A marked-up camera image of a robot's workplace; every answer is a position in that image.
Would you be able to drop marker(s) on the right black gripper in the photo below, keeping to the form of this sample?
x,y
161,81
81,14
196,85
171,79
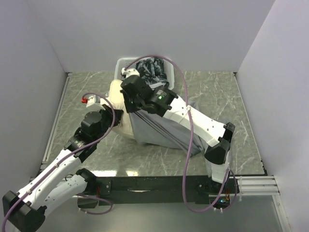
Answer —
x,y
130,108

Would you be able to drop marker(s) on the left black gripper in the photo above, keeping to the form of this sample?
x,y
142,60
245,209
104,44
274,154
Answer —
x,y
108,111

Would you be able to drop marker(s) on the cream bear-print pillow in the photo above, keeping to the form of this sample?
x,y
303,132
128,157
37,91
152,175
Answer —
x,y
116,98

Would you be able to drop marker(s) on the grey pillowcase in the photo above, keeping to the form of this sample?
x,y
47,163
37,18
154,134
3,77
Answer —
x,y
156,130

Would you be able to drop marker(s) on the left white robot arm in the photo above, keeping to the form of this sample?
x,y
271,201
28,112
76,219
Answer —
x,y
28,208

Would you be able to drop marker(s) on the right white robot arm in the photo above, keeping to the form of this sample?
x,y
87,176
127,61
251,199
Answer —
x,y
189,117

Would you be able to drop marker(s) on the dark patterned cloth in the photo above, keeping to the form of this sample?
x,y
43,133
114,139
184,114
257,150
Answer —
x,y
152,72

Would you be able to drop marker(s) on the white plastic basket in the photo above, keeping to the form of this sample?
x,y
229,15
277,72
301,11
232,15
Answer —
x,y
127,62

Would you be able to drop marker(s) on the black base beam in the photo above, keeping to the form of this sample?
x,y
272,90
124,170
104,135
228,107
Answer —
x,y
154,189

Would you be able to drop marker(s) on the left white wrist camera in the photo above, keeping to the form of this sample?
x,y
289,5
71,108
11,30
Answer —
x,y
92,102

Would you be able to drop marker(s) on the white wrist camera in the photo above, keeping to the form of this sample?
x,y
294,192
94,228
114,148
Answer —
x,y
92,102
125,73

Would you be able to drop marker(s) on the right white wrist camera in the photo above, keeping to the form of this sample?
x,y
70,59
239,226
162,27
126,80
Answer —
x,y
125,73

